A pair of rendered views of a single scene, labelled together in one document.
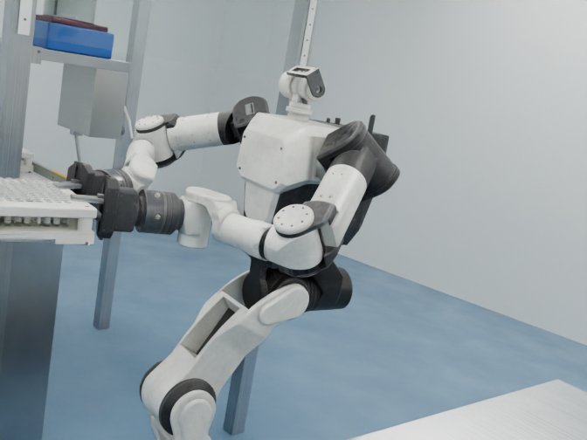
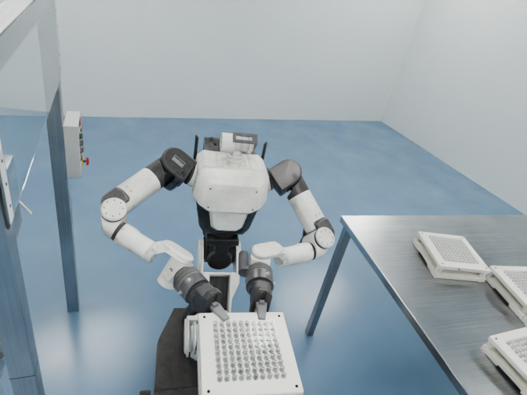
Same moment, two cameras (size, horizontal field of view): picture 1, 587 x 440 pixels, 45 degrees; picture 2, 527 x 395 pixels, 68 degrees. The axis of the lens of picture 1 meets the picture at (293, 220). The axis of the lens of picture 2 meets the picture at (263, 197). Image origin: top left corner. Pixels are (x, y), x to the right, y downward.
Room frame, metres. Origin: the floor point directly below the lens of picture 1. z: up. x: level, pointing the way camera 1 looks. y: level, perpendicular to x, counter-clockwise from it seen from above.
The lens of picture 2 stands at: (1.15, 1.17, 1.93)
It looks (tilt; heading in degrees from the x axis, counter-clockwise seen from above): 31 degrees down; 290
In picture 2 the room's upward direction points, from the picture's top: 13 degrees clockwise
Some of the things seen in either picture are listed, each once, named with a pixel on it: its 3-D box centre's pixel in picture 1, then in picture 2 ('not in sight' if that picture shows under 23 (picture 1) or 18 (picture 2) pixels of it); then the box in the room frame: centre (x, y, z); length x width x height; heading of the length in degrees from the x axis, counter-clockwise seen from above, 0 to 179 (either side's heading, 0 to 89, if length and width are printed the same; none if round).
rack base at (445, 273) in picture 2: not in sight; (447, 259); (0.81, -0.55, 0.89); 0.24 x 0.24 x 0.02; 31
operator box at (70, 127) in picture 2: not in sight; (74, 144); (2.53, 0.01, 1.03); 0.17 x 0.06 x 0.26; 134
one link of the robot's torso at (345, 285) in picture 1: (300, 278); (218, 233); (1.75, -0.04, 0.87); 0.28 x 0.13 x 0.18; 126
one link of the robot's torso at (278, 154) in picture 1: (308, 176); (227, 185); (1.74, -0.02, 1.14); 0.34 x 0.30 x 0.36; 36
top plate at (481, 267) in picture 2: not in sight; (452, 251); (0.81, -0.55, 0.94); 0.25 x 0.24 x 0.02; 121
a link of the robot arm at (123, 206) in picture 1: (131, 209); (260, 291); (1.39, 0.32, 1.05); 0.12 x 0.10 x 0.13; 118
